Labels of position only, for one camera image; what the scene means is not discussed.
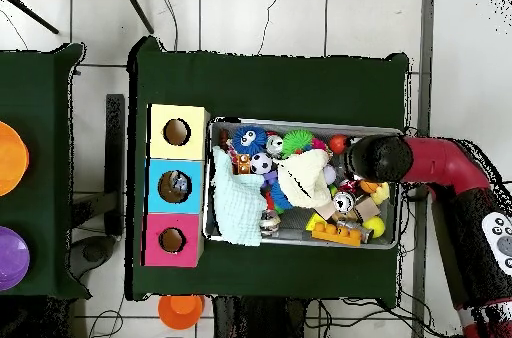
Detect mint muslin cloth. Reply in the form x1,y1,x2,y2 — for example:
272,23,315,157
211,145,268,247

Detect cream muslin cloth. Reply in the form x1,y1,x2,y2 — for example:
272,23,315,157
275,148,335,211

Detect crushed clear plastic bottle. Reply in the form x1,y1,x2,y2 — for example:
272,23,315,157
169,171,190,196

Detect long orange toy block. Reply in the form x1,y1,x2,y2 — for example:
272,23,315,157
311,220,363,248

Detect wooden box with three holes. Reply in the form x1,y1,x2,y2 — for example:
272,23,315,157
140,103,211,268

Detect black and white soccer ball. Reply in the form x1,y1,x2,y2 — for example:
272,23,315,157
250,152,274,176

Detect blue spiky ball with eyes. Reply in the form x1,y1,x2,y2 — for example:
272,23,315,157
232,125,268,156

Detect green spiky rubber ball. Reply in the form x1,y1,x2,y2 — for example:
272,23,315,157
281,129,315,155

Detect dark green tablecloth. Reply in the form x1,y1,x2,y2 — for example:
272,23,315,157
0,42,91,301
125,35,411,307

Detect red rubber ball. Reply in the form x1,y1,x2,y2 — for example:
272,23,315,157
328,134,350,155

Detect red soda can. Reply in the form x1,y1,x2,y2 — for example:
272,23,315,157
332,190,356,214

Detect small yellow ball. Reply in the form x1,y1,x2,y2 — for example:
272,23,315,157
362,215,386,238

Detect orange plastic cup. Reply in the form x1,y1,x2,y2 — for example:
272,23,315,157
157,294,206,331

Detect grey round stand base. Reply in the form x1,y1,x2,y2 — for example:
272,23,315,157
68,234,118,280

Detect black stand legs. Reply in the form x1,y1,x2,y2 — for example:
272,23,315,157
0,0,155,35

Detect orange plastic bowl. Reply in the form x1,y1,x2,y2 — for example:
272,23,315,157
0,120,30,197

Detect purple plastic bowl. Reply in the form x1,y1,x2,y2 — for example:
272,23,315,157
0,225,31,292

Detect silver wire mesh bin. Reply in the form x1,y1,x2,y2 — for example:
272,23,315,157
202,115,405,250

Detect black floor post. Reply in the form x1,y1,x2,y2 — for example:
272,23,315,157
104,93,126,237

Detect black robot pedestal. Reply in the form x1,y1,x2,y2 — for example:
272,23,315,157
211,295,309,338

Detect grey floor cable cover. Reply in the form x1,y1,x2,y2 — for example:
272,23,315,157
411,0,436,338

